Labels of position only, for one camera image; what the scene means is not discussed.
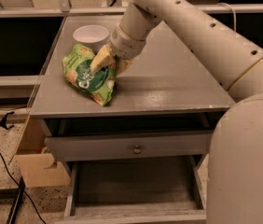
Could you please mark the grey wooden nightstand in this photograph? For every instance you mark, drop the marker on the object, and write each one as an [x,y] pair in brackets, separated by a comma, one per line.
[165,90]

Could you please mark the brown cardboard box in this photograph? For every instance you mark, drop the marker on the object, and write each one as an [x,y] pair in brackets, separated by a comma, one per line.
[38,167]

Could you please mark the grey top drawer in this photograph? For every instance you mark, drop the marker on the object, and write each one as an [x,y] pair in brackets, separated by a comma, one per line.
[120,146]

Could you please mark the round brass drawer knob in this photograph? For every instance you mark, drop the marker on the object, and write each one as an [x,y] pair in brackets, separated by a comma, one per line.
[137,150]

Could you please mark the green rice chip bag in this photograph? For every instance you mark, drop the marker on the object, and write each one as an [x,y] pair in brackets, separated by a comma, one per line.
[76,71]

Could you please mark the grey open middle drawer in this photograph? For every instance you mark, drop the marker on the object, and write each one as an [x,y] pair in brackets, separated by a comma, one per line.
[164,190]

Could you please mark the white rounded gripper body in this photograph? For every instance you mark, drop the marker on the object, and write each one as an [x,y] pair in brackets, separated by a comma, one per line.
[126,47]

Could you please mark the white ceramic bowl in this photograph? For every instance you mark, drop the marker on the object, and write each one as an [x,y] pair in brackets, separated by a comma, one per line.
[91,36]

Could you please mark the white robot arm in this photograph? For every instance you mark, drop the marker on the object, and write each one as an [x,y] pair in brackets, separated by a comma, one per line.
[235,167]

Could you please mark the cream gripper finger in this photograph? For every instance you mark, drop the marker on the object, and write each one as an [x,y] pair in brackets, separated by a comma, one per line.
[104,58]
[122,65]

